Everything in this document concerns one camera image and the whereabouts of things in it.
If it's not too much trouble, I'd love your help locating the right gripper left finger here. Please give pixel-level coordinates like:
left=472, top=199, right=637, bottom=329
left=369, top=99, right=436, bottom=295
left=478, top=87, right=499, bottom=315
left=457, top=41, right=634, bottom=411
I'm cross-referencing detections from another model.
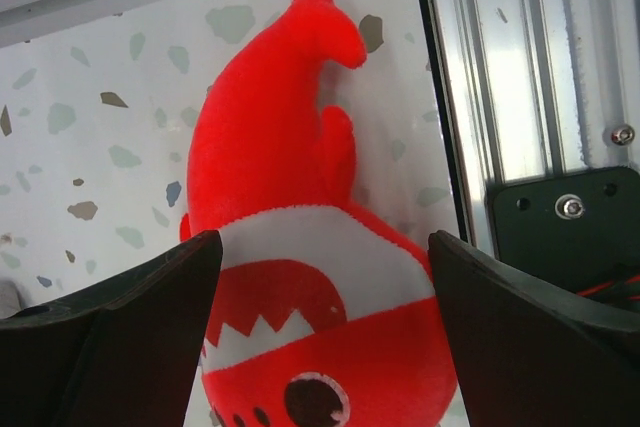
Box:
left=1, top=231, right=223, bottom=426

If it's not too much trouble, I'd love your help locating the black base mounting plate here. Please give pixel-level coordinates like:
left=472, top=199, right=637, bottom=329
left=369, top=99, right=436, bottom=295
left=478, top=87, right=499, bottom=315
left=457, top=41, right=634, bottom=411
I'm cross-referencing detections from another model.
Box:
left=489, top=167, right=639, bottom=310

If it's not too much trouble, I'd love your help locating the aluminium frame rail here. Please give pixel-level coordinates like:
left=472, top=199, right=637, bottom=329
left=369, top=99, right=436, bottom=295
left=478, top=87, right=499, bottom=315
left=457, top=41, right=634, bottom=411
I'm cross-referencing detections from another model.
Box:
left=424, top=0, right=639, bottom=252

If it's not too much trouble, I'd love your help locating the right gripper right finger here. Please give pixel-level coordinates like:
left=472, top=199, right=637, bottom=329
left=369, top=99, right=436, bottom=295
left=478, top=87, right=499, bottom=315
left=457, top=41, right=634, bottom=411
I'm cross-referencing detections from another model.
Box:
left=428, top=231, right=639, bottom=426

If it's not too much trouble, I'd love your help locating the red shark plush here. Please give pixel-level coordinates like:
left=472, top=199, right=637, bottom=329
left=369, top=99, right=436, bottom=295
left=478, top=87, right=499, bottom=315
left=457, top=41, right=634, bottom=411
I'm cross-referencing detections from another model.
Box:
left=181, top=0, right=456, bottom=426

